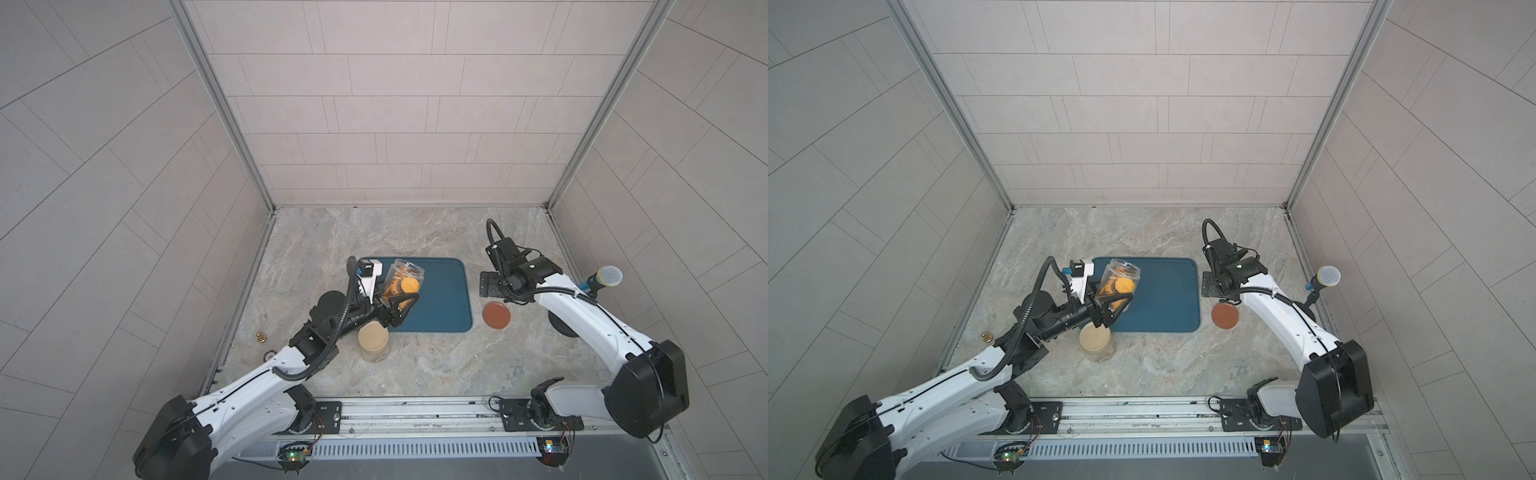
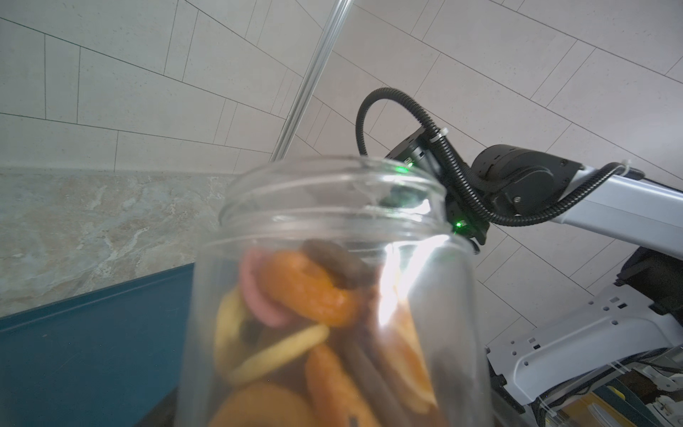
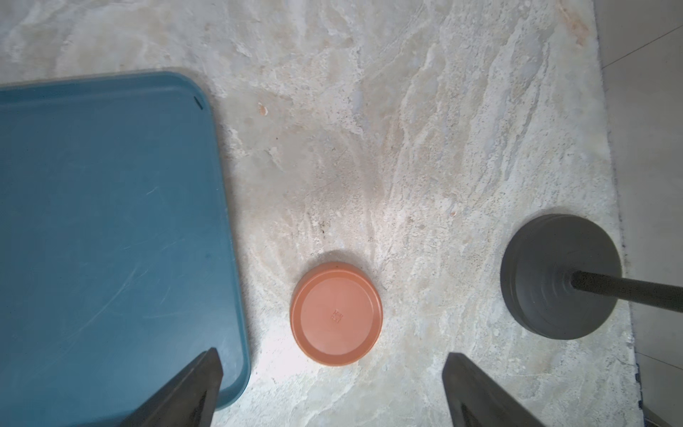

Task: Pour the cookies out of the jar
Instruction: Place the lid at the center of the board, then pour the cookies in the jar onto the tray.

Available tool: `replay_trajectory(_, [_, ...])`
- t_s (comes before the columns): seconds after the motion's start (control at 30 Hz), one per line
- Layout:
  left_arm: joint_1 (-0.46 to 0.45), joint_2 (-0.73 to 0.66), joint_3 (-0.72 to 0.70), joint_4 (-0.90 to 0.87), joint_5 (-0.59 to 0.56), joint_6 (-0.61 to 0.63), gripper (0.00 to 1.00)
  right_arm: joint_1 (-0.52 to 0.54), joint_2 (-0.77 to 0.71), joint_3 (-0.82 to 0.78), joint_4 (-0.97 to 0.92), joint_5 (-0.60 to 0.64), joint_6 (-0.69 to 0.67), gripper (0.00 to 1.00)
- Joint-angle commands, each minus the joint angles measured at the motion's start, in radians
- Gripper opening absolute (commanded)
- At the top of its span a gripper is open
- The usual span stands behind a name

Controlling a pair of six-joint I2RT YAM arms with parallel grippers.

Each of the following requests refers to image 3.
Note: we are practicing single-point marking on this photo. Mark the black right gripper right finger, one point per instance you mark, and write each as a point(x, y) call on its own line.
point(475, 399)

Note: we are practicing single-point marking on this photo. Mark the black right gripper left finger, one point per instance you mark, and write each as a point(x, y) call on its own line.
point(188, 399)

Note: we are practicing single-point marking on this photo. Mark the terracotta jar lid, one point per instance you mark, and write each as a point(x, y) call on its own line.
point(336, 314)

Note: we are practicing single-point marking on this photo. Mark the microphone on black stand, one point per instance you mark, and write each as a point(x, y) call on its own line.
point(561, 277)

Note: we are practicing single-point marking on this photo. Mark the teal plastic tray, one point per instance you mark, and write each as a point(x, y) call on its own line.
point(117, 260)

